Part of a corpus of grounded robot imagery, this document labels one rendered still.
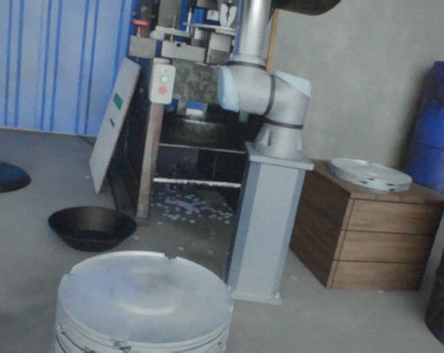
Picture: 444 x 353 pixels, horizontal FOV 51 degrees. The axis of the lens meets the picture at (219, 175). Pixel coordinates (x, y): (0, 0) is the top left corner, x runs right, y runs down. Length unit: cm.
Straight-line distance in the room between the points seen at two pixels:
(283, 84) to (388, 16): 263
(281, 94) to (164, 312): 75
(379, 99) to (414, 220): 232
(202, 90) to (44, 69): 150
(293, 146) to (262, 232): 27
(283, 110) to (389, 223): 58
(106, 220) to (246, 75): 81
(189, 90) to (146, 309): 119
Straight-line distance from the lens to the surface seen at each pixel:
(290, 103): 132
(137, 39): 175
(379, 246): 168
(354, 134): 388
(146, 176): 181
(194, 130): 196
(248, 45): 132
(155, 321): 75
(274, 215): 137
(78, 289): 82
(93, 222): 179
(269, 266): 144
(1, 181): 214
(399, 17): 396
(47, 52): 311
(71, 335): 76
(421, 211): 172
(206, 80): 184
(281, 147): 133
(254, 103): 130
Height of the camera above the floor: 72
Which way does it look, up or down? 15 degrees down
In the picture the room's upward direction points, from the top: 10 degrees clockwise
